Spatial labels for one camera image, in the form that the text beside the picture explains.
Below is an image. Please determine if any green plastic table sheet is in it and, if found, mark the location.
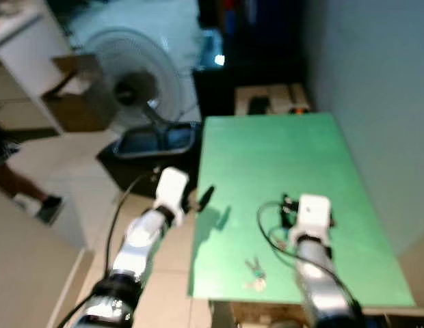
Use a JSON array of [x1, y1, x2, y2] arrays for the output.
[[188, 113, 416, 308]]

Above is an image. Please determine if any black bin with blue liner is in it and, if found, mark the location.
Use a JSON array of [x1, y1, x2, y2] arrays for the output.
[[96, 122, 202, 199]]

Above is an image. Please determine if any key bunch with teal tag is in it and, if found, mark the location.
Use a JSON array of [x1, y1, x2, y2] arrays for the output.
[[243, 256, 267, 291]]

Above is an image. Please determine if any black device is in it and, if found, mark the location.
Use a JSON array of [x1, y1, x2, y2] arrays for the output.
[[250, 98, 271, 115]]

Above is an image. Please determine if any flat cardboard box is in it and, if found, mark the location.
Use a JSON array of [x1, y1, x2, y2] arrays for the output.
[[234, 83, 310, 117]]

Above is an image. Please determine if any black standing fan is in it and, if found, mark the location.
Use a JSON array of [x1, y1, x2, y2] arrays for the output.
[[82, 27, 189, 134]]

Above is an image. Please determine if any black cabinet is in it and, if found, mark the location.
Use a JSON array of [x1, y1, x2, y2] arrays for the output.
[[193, 0, 308, 117]]

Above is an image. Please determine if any open cardboard box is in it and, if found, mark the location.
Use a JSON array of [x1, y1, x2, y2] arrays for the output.
[[41, 55, 110, 132]]

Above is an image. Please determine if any person in black shorts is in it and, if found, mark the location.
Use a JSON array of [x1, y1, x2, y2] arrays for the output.
[[0, 123, 62, 223]]

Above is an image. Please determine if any white shelf unit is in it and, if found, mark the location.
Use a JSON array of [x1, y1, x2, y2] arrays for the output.
[[0, 0, 83, 131]]

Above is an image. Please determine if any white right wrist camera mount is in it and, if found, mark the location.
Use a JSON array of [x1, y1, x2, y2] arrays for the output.
[[289, 195, 332, 247]]

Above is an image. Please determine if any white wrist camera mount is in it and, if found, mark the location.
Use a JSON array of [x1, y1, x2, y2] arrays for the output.
[[289, 195, 332, 247], [154, 167, 190, 216]]

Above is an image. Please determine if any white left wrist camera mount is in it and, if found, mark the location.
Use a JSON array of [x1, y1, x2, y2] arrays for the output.
[[154, 167, 190, 216]]

